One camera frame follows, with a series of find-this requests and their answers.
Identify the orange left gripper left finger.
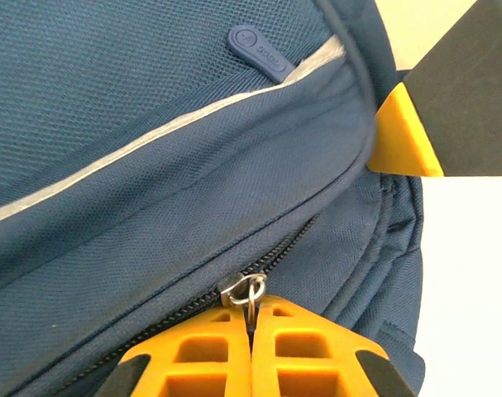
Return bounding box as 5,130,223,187
95,305,252,397

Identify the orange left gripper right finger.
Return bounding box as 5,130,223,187
252,294,419,397

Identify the navy blue student backpack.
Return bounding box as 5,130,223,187
0,0,427,397

